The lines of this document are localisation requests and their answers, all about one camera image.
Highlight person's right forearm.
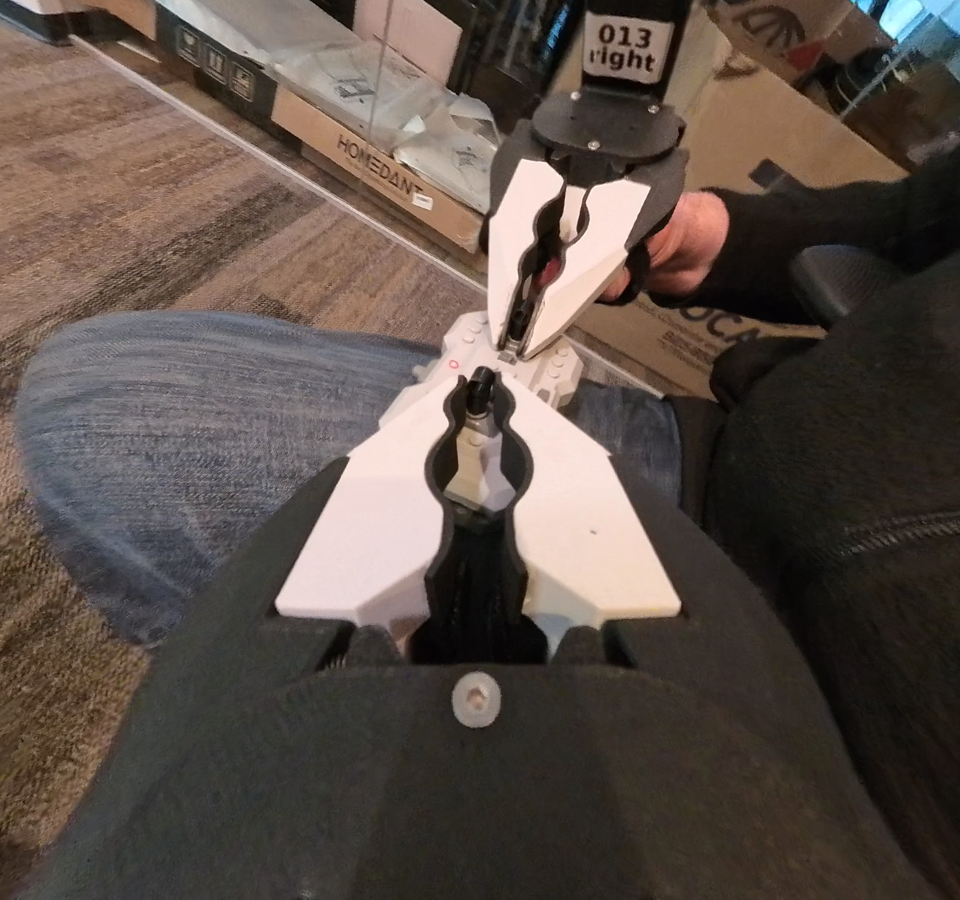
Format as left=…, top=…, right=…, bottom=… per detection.
left=690, top=151, right=960, bottom=324

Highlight person's blue jeans leg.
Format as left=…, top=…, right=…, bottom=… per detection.
left=15, top=313, right=684, bottom=646

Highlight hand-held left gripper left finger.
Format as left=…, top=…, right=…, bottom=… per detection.
left=275, top=376, right=460, bottom=646

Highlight grey remote controller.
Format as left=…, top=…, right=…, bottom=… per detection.
left=378, top=308, right=594, bottom=519

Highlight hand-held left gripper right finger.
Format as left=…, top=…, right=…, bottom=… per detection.
left=503, top=376, right=684, bottom=646

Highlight open-flap cardboard box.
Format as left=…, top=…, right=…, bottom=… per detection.
left=675, top=68, right=909, bottom=196

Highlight grey chair armrest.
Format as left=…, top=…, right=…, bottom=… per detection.
left=788, top=245, right=909, bottom=328

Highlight flat white packaged boxes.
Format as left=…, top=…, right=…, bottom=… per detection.
left=90, top=0, right=504, bottom=256

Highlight person's right hand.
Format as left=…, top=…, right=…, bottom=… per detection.
left=600, top=191, right=732, bottom=306

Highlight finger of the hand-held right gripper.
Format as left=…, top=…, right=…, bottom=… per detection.
left=518, top=181, right=654, bottom=364
left=488, top=161, right=589, bottom=361

